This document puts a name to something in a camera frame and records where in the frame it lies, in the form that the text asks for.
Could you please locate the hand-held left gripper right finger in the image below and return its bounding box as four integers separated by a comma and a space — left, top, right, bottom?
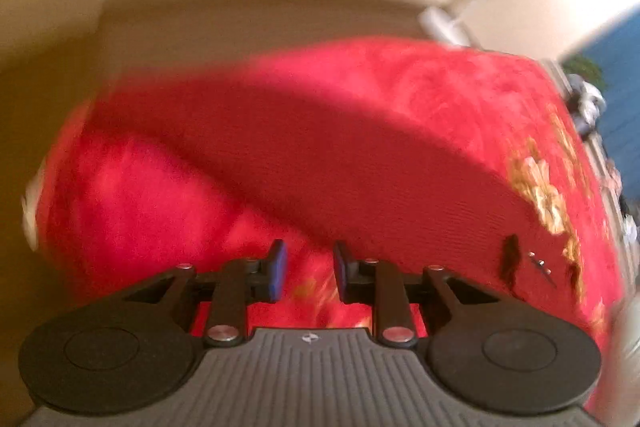
332, 240, 498, 349

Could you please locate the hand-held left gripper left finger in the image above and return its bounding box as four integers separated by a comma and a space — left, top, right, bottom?
122, 239, 289, 349

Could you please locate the dark red knit sweater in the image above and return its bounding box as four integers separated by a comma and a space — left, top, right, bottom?
87, 69, 588, 308

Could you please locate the grey white clothes pile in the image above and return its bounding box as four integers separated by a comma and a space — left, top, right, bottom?
567, 74, 608, 132

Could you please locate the red floral blanket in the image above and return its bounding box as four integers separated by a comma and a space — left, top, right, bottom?
22, 36, 626, 427

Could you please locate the green potted plant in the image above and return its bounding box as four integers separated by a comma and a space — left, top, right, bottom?
562, 54, 601, 84

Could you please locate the blue curtain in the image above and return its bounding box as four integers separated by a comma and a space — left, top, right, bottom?
560, 7, 640, 258

